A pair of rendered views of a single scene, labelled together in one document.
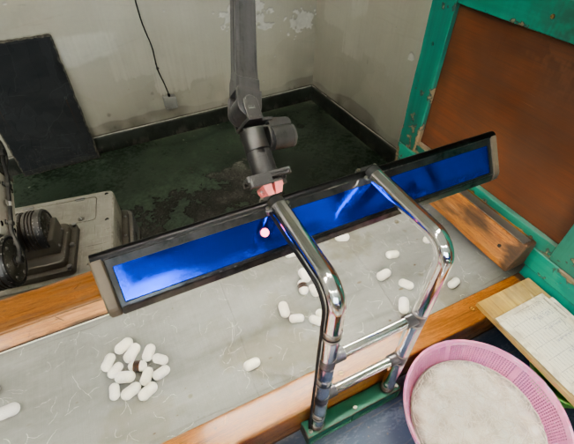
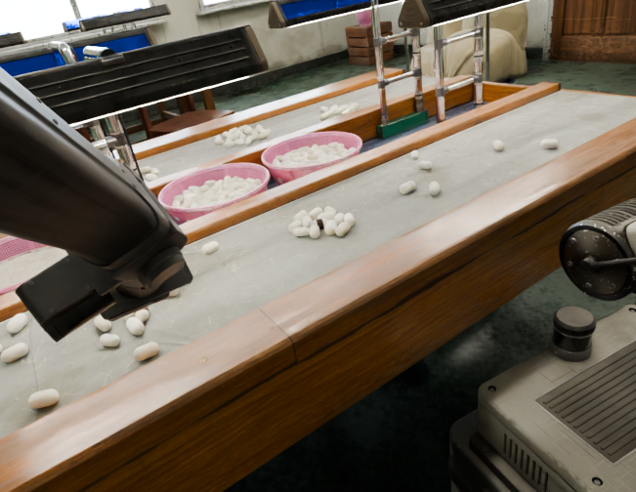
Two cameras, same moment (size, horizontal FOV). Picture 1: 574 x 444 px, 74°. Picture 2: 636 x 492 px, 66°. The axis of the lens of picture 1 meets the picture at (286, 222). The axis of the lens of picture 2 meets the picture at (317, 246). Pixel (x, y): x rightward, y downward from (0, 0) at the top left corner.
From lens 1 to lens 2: 1.20 m
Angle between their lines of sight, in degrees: 106
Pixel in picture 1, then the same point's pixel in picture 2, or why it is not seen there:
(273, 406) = (189, 225)
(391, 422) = not seen: hidden behind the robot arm
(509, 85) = not seen: outside the picture
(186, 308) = (294, 269)
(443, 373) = not seen: hidden behind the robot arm
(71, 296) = (433, 231)
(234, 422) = (221, 215)
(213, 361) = (249, 246)
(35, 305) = (466, 219)
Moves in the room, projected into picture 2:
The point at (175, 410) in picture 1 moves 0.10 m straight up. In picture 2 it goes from (275, 221) to (264, 175)
